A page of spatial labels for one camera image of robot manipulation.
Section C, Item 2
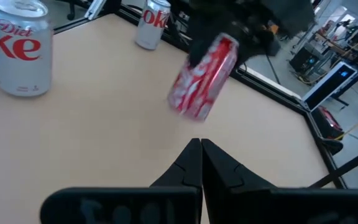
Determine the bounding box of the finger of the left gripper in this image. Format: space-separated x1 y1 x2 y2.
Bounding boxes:
236 29 281 65
187 32 217 68

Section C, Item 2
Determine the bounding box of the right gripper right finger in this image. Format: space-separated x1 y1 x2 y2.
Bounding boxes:
201 138 358 224

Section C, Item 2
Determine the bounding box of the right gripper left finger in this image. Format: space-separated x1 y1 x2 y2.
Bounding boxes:
40 138 204 224

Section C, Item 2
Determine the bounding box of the red Coca-Cola can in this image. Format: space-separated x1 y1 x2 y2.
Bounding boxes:
167 32 241 123

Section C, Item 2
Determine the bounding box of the black computer tower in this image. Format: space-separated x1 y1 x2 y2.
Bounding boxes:
290 46 319 75

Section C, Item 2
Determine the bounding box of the silver Diet Coke can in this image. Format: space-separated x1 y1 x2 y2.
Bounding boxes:
0 0 55 98
134 0 172 51

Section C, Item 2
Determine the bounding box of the white tower with dark panel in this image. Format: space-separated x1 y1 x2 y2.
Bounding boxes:
301 61 358 112

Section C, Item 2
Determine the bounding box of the black and red crate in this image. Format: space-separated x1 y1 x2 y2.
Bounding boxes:
311 105 344 140

